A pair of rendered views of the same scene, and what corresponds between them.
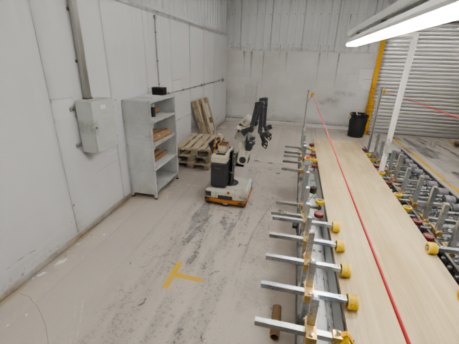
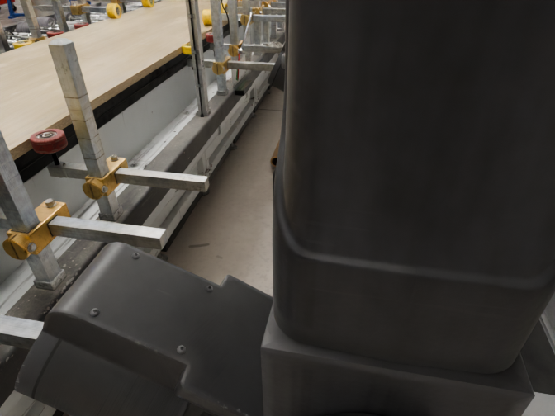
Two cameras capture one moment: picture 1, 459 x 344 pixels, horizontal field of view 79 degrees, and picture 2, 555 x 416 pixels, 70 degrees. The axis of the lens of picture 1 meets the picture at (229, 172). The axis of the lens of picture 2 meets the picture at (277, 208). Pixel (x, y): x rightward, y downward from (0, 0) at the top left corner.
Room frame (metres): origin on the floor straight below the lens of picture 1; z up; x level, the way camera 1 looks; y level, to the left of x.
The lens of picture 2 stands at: (4.28, -0.54, 1.33)
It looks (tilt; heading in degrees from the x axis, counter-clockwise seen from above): 35 degrees down; 178
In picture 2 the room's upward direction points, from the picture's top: straight up
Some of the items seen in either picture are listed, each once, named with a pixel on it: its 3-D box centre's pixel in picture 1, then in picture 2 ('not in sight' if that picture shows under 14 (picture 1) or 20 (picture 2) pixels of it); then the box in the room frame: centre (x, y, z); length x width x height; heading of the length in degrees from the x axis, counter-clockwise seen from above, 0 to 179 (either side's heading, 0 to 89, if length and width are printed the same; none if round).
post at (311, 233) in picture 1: (307, 261); (266, 8); (1.46, -0.52, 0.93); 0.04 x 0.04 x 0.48; 77
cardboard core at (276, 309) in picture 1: (275, 321); (280, 152); (1.73, -0.44, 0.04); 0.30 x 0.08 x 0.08; 167
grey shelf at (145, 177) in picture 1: (154, 144); not in sight; (4.43, 1.27, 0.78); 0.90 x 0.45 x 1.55; 167
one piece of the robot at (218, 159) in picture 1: (225, 164); not in sight; (4.12, 0.08, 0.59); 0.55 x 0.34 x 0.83; 167
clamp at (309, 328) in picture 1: (310, 329); not in sight; (0.95, -0.41, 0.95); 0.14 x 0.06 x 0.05; 167
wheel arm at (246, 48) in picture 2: (295, 216); (251, 48); (2.17, -0.61, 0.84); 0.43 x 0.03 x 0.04; 77
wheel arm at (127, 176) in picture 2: (298, 170); (127, 177); (3.38, -0.90, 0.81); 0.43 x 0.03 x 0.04; 77
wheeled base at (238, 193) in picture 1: (229, 188); not in sight; (4.10, -0.01, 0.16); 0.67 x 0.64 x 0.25; 77
